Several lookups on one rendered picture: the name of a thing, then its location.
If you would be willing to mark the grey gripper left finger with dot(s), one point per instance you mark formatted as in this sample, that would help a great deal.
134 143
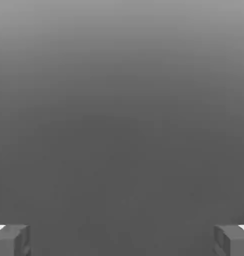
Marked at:
10 240

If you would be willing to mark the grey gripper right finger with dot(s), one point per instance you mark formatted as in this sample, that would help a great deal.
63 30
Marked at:
234 241

